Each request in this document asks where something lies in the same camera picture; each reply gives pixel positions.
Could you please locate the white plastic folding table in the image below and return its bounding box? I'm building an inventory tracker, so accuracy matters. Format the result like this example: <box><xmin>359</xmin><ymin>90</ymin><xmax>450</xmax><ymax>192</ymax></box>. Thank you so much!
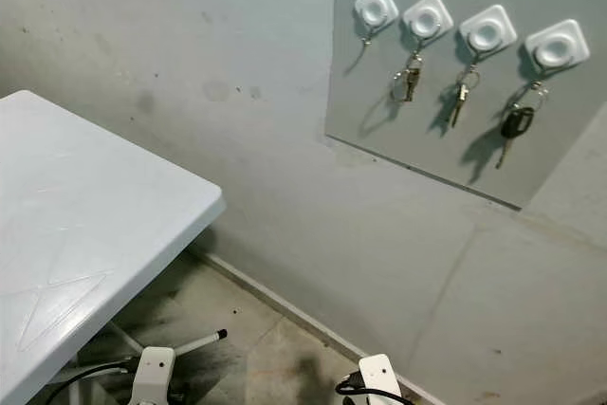
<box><xmin>0</xmin><ymin>90</ymin><xmax>227</xmax><ymax>405</ymax></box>

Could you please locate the white table leg black cap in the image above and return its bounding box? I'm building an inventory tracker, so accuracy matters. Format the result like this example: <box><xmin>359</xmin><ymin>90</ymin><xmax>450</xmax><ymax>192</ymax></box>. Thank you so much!
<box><xmin>114</xmin><ymin>329</ymin><xmax>230</xmax><ymax>368</ymax></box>

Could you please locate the black car key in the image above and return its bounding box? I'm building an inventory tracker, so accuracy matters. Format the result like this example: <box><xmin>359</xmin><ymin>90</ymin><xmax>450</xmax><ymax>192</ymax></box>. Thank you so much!
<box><xmin>495</xmin><ymin>84</ymin><xmax>549</xmax><ymax>171</ymax></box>

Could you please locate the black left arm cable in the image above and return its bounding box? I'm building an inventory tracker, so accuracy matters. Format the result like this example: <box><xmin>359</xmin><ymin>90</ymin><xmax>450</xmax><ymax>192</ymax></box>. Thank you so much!
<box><xmin>47</xmin><ymin>358</ymin><xmax>143</xmax><ymax>405</ymax></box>

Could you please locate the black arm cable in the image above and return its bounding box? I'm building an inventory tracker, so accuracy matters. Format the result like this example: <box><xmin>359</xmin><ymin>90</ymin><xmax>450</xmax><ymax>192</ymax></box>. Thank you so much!
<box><xmin>335</xmin><ymin>375</ymin><xmax>409</xmax><ymax>405</ymax></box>
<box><xmin>47</xmin><ymin>358</ymin><xmax>143</xmax><ymax>405</ymax></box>

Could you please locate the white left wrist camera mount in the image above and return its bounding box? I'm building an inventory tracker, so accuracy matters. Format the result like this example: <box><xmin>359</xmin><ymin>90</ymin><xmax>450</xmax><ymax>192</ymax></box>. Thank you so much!
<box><xmin>131</xmin><ymin>346</ymin><xmax>177</xmax><ymax>405</ymax></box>

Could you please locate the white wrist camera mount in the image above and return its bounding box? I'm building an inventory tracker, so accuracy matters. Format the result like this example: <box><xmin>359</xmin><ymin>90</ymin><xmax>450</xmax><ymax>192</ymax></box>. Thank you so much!
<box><xmin>131</xmin><ymin>346</ymin><xmax>177</xmax><ymax>405</ymax></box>
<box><xmin>358</xmin><ymin>354</ymin><xmax>414</xmax><ymax>405</ymax></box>

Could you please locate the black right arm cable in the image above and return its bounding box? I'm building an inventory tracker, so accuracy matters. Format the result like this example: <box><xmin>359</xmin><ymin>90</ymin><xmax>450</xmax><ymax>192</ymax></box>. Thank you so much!
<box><xmin>335</xmin><ymin>375</ymin><xmax>409</xmax><ymax>405</ymax></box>

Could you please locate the white square wall hook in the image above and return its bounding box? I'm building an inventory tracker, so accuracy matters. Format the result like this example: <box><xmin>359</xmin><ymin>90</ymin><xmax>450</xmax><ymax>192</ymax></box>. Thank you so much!
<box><xmin>524</xmin><ymin>18</ymin><xmax>591</xmax><ymax>93</ymax></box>
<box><xmin>402</xmin><ymin>0</ymin><xmax>455</xmax><ymax>53</ymax></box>
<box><xmin>459</xmin><ymin>5</ymin><xmax>519</xmax><ymax>69</ymax></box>
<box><xmin>353</xmin><ymin>0</ymin><xmax>399</xmax><ymax>46</ymax></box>

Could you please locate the brass key bunch with ring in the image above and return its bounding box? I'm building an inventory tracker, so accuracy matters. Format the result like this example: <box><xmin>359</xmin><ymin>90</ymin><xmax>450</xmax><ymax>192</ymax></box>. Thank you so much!
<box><xmin>389</xmin><ymin>49</ymin><xmax>426</xmax><ymax>104</ymax></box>

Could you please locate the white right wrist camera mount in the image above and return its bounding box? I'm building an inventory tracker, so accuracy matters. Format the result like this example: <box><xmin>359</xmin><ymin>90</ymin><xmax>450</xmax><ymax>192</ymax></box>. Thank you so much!
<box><xmin>358</xmin><ymin>354</ymin><xmax>414</xmax><ymax>405</ymax></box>

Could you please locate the single silver key on ring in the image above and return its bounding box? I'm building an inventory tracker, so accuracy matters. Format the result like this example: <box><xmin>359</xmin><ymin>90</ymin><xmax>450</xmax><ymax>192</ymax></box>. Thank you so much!
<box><xmin>448</xmin><ymin>65</ymin><xmax>481</xmax><ymax>131</ymax></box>

